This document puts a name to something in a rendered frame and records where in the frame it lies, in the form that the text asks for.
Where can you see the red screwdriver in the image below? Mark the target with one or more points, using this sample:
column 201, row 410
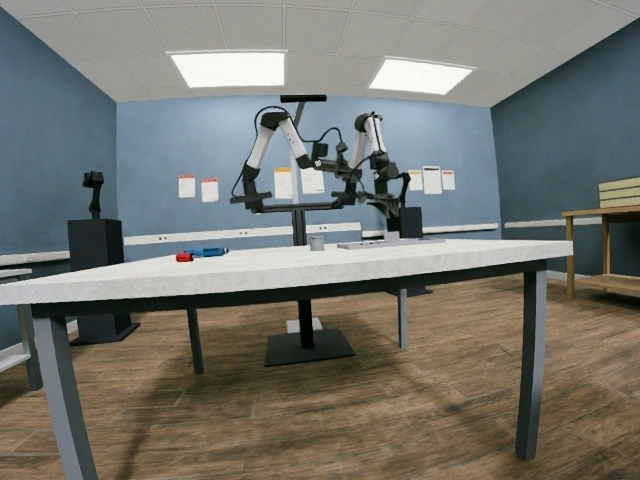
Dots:
column 186, row 257

